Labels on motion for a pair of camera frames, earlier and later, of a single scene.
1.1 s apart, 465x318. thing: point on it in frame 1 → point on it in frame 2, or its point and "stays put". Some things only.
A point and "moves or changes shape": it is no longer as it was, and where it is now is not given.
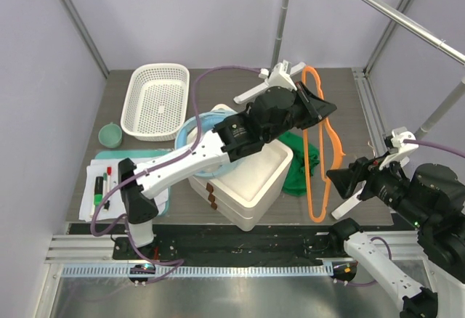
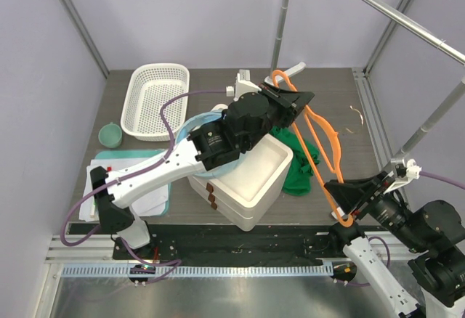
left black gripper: x=314 y=108 → x=288 y=102
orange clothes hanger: x=332 y=154 moves or changes shape
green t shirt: x=296 y=182 stays put
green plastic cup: x=110 y=136 stays put
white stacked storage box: x=246 y=195 stays put
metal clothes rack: x=397 y=17 stays put
